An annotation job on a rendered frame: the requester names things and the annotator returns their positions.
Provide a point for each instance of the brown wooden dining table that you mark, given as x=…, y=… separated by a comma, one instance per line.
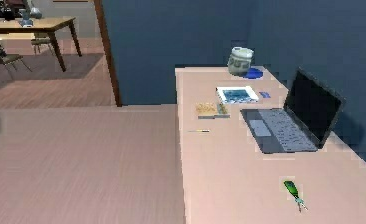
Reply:
x=44, y=25

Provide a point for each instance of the grey-green lidded jar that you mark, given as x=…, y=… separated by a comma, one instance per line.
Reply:
x=239, y=61

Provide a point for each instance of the olive seat chair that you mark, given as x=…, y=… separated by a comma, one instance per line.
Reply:
x=41, y=41
x=6, y=60

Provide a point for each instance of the brown wooden door frame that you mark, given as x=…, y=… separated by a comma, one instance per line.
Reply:
x=107, y=53

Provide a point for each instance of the dark grey open laptop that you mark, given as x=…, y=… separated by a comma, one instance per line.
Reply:
x=291, y=126

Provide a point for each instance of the blue grey statuette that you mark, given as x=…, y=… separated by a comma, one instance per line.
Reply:
x=25, y=19

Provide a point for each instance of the small blue card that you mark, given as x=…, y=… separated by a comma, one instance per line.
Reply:
x=265, y=94

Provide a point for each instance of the thin yellow pencil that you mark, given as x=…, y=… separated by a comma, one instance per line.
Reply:
x=200, y=131

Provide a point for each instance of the blue round disc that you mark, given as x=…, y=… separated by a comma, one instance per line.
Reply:
x=254, y=73

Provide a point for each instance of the pale pink desk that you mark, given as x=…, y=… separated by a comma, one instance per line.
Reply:
x=224, y=173

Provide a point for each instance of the white blue picture book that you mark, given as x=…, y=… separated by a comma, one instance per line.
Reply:
x=237, y=94

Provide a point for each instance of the dark grey floor rug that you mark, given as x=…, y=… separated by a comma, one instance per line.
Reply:
x=44, y=68

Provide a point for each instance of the pale blue vase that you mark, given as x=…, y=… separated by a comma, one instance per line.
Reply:
x=35, y=13

